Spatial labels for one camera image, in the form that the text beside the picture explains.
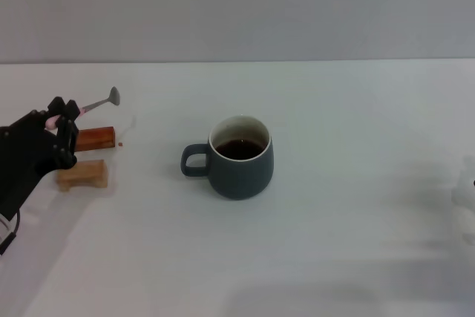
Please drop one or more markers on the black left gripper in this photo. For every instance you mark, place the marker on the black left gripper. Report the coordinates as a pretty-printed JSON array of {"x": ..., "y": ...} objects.
[{"x": 22, "y": 153}]

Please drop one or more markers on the dark grey ceramic cup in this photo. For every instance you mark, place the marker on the dark grey ceramic cup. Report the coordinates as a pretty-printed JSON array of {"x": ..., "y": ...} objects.
[{"x": 241, "y": 176}]

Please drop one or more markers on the red-brown wooden block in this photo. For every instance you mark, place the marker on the red-brown wooden block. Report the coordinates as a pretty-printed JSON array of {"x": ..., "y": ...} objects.
[{"x": 96, "y": 137}]

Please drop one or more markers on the light wooden block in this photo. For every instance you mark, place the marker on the light wooden block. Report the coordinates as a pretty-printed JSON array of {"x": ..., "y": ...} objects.
[{"x": 89, "y": 174}]

